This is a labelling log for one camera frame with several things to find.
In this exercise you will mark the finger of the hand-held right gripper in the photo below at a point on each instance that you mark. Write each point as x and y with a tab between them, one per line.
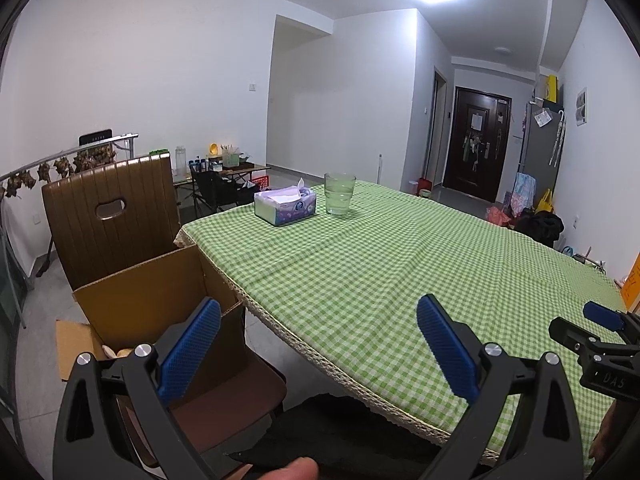
602	315
572	335

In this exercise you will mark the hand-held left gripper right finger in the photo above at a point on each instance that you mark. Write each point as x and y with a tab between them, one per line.
447	347

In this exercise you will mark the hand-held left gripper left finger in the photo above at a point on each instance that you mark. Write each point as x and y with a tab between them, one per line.
190	345

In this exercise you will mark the brown cardboard box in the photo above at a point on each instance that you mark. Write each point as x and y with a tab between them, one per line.
150	290

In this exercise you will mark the yellow dotted knit glove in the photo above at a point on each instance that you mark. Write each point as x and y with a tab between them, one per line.
119	352

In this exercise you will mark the person's right hand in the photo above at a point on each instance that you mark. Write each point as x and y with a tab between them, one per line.
602	435

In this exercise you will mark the person's left hand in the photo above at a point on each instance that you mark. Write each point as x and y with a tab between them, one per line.
290	470

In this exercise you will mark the black bag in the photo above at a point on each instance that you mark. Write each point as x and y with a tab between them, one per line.
542	227

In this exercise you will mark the green checked tablecloth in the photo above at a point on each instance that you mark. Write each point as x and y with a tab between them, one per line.
375	270

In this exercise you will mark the yellow tote bag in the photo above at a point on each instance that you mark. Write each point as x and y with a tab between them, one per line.
545	204

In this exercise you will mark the person's dark pants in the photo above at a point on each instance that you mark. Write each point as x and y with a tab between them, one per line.
340	430

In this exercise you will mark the pink plastic bag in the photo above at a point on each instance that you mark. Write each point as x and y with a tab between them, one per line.
499	216

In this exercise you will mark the light blue patterned bag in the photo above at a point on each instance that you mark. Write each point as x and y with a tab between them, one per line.
522	194

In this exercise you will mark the black folding chair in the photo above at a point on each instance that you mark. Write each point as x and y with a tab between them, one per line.
220	192

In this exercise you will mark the brown chair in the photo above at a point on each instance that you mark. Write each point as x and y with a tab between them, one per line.
110	210

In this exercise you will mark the white bin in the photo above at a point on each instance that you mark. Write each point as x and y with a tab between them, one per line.
413	187

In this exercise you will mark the red bin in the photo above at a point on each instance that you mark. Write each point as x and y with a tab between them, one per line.
425	184

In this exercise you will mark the purple tissue box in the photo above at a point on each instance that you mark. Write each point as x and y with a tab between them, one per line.
285	205

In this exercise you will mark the grey refrigerator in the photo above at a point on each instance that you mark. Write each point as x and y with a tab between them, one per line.
537	155

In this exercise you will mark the red plastic crate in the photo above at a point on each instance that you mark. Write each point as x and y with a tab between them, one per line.
260	183

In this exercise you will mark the clear plastic bottle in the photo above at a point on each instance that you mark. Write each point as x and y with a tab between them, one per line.
180	162

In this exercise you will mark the white hanging umbrella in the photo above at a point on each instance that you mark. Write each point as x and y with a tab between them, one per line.
558	137

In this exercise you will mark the low side table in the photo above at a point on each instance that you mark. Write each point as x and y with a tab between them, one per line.
250	169

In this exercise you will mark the glass of water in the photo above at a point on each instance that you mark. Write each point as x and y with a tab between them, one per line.
340	195

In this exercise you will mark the green pen holder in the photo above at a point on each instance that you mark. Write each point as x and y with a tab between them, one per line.
230	157

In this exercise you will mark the dark entrance door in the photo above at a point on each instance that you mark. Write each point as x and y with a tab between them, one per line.
475	145

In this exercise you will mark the paper note on refrigerator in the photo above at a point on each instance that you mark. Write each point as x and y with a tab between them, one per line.
542	117

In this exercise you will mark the hanging dried plants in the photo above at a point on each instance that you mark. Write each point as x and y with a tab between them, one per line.
85	160

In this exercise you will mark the flat yellow paper bag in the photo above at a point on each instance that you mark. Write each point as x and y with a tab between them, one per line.
550	87

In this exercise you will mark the small round ceiling lamp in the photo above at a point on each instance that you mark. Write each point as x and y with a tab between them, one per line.
503	50

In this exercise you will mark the framed wall picture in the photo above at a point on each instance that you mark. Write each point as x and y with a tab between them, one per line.
581	106

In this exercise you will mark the metal drying rail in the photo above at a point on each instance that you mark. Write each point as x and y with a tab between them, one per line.
55	152

